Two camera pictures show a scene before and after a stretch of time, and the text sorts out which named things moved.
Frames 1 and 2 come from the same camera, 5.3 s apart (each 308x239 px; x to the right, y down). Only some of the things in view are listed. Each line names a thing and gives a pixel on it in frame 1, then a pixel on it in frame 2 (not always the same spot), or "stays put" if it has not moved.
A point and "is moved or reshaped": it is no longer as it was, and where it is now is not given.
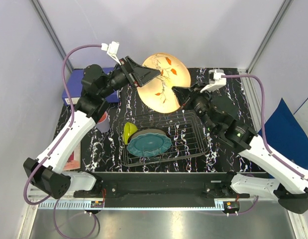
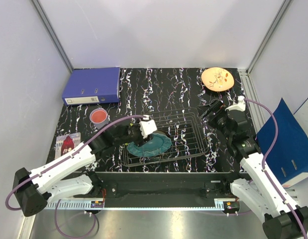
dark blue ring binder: [285, 136] stays put
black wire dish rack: [188, 139] stays put
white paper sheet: [304, 114] stays put
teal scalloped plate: [149, 145] stays put
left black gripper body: [124, 75] → [134, 134]
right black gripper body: [199, 102] → [219, 119]
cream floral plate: [157, 94] is moved or reshaped
